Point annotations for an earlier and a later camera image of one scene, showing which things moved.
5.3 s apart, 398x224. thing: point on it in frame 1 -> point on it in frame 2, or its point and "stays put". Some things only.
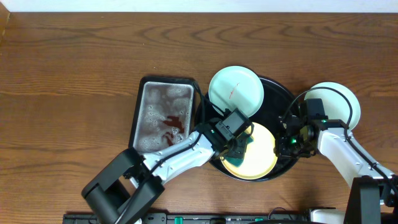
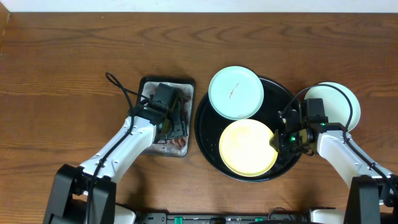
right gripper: (281, 149) stays put
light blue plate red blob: (336, 105) stays put
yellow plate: (260, 158) stays put
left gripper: (244, 146) -> (180, 122)
